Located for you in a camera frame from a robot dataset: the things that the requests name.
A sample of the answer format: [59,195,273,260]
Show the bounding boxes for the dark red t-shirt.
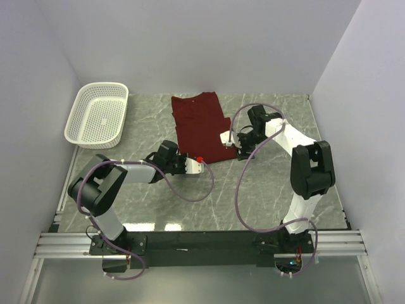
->
[171,92,237,164]

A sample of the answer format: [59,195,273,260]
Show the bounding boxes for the white perforated plastic basket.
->
[64,82,129,149]

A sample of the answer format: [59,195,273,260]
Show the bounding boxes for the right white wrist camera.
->
[220,130,240,148]

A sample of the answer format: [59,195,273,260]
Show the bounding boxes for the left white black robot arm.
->
[68,140,189,248]

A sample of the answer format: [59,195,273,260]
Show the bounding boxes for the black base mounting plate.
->
[89,230,317,270]

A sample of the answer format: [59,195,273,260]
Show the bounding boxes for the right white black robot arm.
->
[228,103,335,250]

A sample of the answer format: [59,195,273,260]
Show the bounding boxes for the aluminium extrusion rail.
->
[33,231,96,259]

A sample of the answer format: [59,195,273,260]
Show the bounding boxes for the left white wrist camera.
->
[185,157,204,175]

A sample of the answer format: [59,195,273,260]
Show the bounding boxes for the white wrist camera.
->
[185,157,204,175]
[220,130,240,148]

